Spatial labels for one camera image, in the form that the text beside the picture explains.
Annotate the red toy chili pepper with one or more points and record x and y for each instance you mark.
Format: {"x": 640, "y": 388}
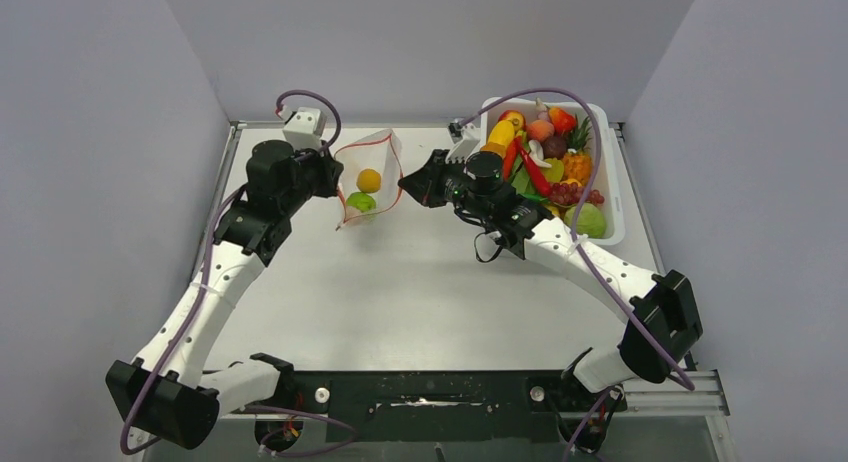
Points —
{"x": 531, "y": 161}

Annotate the aluminium frame rail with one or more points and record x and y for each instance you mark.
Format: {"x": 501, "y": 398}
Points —
{"x": 682, "y": 393}

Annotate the clear zip top bag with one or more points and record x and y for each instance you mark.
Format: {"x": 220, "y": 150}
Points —
{"x": 380, "y": 151}

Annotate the purple toy grapes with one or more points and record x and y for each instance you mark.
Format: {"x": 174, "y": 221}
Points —
{"x": 568, "y": 193}

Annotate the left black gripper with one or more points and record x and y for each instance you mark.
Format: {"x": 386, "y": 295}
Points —
{"x": 327, "y": 165}

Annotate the green toy vegetable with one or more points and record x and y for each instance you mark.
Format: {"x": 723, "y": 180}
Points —
{"x": 361, "y": 202}

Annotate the yellow toy lemon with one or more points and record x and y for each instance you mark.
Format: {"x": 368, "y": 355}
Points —
{"x": 369, "y": 181}

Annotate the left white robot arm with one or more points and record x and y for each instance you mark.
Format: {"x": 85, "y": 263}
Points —
{"x": 249, "y": 227}

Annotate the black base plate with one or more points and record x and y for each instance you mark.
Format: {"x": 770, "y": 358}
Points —
{"x": 538, "y": 406}

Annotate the toy peach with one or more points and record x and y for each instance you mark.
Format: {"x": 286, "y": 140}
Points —
{"x": 540, "y": 130}

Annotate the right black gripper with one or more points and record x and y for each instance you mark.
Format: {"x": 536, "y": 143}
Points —
{"x": 425, "y": 185}

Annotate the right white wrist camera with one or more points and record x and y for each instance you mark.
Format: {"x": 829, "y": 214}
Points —
{"x": 465, "y": 138}

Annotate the toy pineapple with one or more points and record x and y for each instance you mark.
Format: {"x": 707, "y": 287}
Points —
{"x": 577, "y": 161}

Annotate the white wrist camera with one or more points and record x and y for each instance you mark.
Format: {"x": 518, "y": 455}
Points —
{"x": 465, "y": 138}
{"x": 303, "y": 127}

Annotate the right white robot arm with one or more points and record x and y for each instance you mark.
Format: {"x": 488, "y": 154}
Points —
{"x": 659, "y": 314}

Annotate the green toy cabbage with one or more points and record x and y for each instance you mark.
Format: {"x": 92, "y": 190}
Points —
{"x": 590, "y": 220}

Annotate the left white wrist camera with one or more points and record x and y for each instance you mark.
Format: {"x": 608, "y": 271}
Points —
{"x": 303, "y": 127}

